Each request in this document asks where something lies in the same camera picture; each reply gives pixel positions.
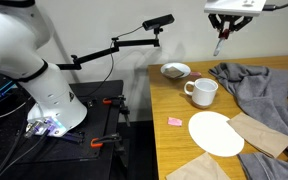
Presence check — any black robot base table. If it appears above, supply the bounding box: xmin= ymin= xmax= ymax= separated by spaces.
xmin=0 ymin=80 xmax=123 ymax=180

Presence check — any orange clamp upper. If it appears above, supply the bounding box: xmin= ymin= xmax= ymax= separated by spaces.
xmin=102 ymin=95 xmax=126 ymax=104

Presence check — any red capped marker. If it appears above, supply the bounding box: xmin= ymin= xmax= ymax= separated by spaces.
xmin=213 ymin=29 xmax=230 ymax=56

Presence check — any black camera on mount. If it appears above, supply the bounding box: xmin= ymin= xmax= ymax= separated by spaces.
xmin=142 ymin=14 xmax=175 ymax=31

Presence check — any small white saucer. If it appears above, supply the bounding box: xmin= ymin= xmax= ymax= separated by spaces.
xmin=160 ymin=63 xmax=191 ymax=78

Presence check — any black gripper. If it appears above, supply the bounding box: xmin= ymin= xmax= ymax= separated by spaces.
xmin=208 ymin=14 xmax=252 ymax=38

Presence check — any beige napkin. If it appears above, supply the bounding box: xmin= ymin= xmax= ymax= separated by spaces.
xmin=166 ymin=152 xmax=230 ymax=180
xmin=228 ymin=113 xmax=288 ymax=158

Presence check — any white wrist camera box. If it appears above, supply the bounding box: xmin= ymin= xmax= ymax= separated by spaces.
xmin=204 ymin=0 xmax=266 ymax=17

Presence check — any white ceramic mug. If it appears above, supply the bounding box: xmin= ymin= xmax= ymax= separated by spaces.
xmin=183 ymin=78 xmax=218 ymax=109

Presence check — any beige napkin front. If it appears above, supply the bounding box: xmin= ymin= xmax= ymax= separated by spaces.
xmin=166 ymin=152 xmax=230 ymax=180

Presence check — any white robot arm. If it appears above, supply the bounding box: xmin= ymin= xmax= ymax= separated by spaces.
xmin=0 ymin=0 xmax=159 ymax=137

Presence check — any orange clamp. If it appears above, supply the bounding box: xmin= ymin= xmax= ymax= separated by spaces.
xmin=102 ymin=95 xmax=126 ymax=104
xmin=90 ymin=133 xmax=122 ymax=148

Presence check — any beige napkin right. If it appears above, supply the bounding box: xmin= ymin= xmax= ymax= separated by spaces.
xmin=228 ymin=113 xmax=288 ymax=158

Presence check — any pink packet near saucer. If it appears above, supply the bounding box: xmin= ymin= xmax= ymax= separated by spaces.
xmin=190 ymin=72 xmax=201 ymax=77

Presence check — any black camera cable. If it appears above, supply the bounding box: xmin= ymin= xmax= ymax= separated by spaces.
xmin=83 ymin=25 xmax=144 ymax=98

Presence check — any orange clamp lower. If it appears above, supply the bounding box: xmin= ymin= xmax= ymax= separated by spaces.
xmin=90 ymin=133 xmax=122 ymax=148

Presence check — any large white plate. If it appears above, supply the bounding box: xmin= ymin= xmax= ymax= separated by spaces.
xmin=188 ymin=111 xmax=244 ymax=157

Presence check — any pink packet on table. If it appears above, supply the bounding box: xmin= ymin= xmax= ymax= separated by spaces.
xmin=167 ymin=117 xmax=182 ymax=127

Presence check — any grey sweatshirt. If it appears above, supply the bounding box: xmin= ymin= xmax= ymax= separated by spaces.
xmin=209 ymin=63 xmax=288 ymax=180

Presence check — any brown napkin on saucer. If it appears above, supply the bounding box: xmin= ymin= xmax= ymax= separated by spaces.
xmin=163 ymin=67 xmax=183 ymax=79

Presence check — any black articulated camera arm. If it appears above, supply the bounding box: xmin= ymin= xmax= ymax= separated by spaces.
xmin=58 ymin=28 xmax=163 ymax=70

